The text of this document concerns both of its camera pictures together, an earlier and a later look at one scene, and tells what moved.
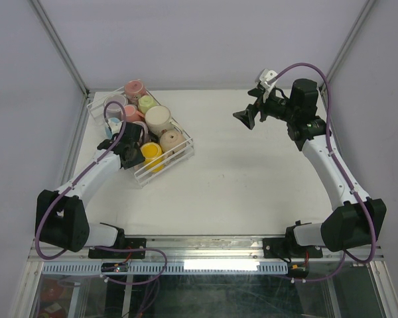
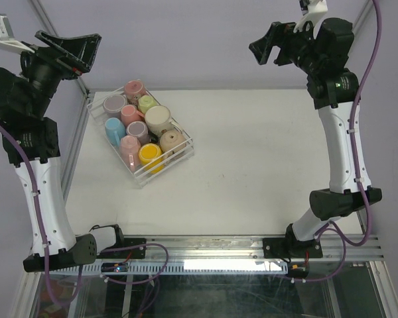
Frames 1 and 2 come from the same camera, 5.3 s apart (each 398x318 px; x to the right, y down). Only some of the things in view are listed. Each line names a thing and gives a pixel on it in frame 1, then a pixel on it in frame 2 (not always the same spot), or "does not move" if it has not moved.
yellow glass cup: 154,160 does not move
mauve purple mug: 146,136 does not move
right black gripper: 247,115 → 280,34
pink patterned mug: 134,89 does not move
